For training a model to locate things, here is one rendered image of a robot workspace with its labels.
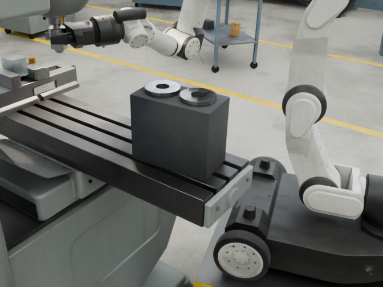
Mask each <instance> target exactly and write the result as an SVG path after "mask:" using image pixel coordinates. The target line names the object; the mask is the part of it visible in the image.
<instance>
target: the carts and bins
mask: <svg viewBox="0 0 383 287"><path fill-rule="evenodd" d="M229 2H230V0H226V11H225V22H224V23H220V17H221V0H217V16H216V23H214V20H210V19H205V20H204V23H203V27H202V28H203V30H204V32H205V36H204V38H205V39H206V40H208V41H209V42H210V43H212V44H213V45H215V47H214V65H213V66H212V68H211V70H212V72H214V73H217V72H218V71H219V67H218V66H217V63H218V46H222V48H227V47H228V45H235V44H249V43H254V52H253V57H252V62H251V64H250V67H251V68H252V69H255V68H256V67H257V66H258V64H257V62H256V56H257V50H258V43H259V41H258V40H259V29H260V19H261V13H262V2H263V0H259V2H258V12H257V19H256V30H255V38H253V37H251V36H249V35H247V34H246V33H244V32H243V31H241V30H240V26H241V23H237V22H232V23H231V24H228V18H229ZM379 55H380V56H382V57H383V32H382V38H381V44H380V50H379Z"/></svg>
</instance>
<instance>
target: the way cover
mask: <svg viewBox="0 0 383 287"><path fill-rule="evenodd" d="M3 144H4V145H3ZM11 145H12V146H11ZM0 159H2V160H4V161H6V162H8V163H10V164H12V165H15V166H17V167H18V168H20V169H23V170H26V171H28V172H31V173H33V174H35V175H38V176H40V177H42V178H46V179H50V178H55V177H58V176H61V175H65V174H69V173H73V172H75V171H73V170H71V169H69V168H67V167H65V166H63V165H61V164H59V163H56V162H54V161H53V162H52V160H50V159H48V158H46V157H44V156H42V155H39V154H37V153H35V152H33V151H31V150H29V149H26V148H25V147H22V146H20V145H18V144H15V143H13V142H11V141H9V140H7V139H1V140H0ZM43 159H44V160H43ZM45 160H46V161H45ZM39 165H40V166H39ZM28 168H30V169H28Z"/></svg>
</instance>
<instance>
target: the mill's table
mask: <svg viewBox="0 0 383 287"><path fill-rule="evenodd" d="M0 134H1V135H3V136H5V137H7V138H9V139H12V140H14V141H16V142H18V143H20V144H22V145H25V146H27V147H29V148H31V149H33V150H36V151H38V152H40V153H42V154H44V155H46V156H48V157H51V158H53V159H55V160H57V161H59V162H61V163H63V164H66V165H68V166H70V167H73V168H74V169H77V170H79V171H81V172H83V173H85V174H88V175H90V176H92V177H94V178H96V179H98V180H100V181H102V182H105V183H107V184H109V185H111V186H113V187H115V188H118V189H120V190H122V191H124V192H127V193H129V194H131V195H133V196H135V197H137V198H139V199H142V200H144V201H146V202H148V203H150V204H152V205H154V206H157V207H159V208H161V209H163V210H165V211H167V212H170V213H172V214H174V215H176V216H179V217H181V218H183V219H185V220H187V221H189V222H191V223H193V224H196V225H198V226H200V227H203V226H204V227H206V228H210V227H211V226H212V225H213V224H214V223H215V222H216V221H217V220H218V219H219V218H220V217H221V216H222V215H223V214H224V213H225V212H226V211H227V210H228V209H229V208H230V207H233V206H234V204H235V203H236V201H237V200H238V199H239V198H240V197H241V196H242V195H243V194H244V193H245V192H246V191H247V190H248V189H249V188H250V187H251V181H252V171H253V166H251V165H249V160H247V159H244V158H241V157H238V156H236V155H233V154H230V153H227V152H226V154H225V161H224V162H223V163H222V164H221V165H220V167H219V168H217V169H216V171H215V172H214V173H213V174H212V175H211V176H210V178H209V179H208V180H207V181H206V182H205V181H202V180H199V179H195V178H192V177H189V176H186V175H183V174H180V173H176V172H174V171H170V170H167V169H163V168H161V167H158V166H155V165H151V164H148V163H145V162H142V161H138V160H136V159H133V158H132V132H131V118H128V117H125V116H122V115H119V114H117V113H113V112H111V111H108V110H105V109H102V108H99V107H97V106H94V105H91V104H88V103H86V102H82V101H80V100H77V99H73V98H72V97H68V96H65V95H63V94H61V95H58V96H55V97H53V98H50V99H48V100H45V101H43V100H40V102H39V103H37V104H34V105H32V106H29V107H27V108H24V109H21V110H19V111H16V112H14V113H11V114H8V115H6V116H3V117H1V118H0Z"/></svg>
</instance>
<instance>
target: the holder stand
mask: <svg viewBox="0 0 383 287"><path fill-rule="evenodd" d="M229 103H230V97H229V96H224V95H219V94H216V93H215V92H214V91H212V90H209V89H206V88H188V87H183V86H180V85H179V84H178V83H176V82H174V81H170V80H154V81H151V82H148V83H147V84H145V86H144V87H142V88H140V89H139V90H137V91H135V92H133V93H131V94H130V104H131V132H132V158H133V159H136V160H138V161H142V162H145V163H148V164H151V165H155V166H158V167H161V168H163V169H167V170H170V171H174V172H176V173H180V174H183V175H186V176H189V177H192V178H195V179H199V180H202V181H205V182H206V181H207V180H208V179H209V178H210V176H211V175H212V174H213V173H214V172H215V171H216V169H217V168H219V167H220V165H221V164H222V163H223V162H224V161H225V154H226V139H227V125H228V117H229Z"/></svg>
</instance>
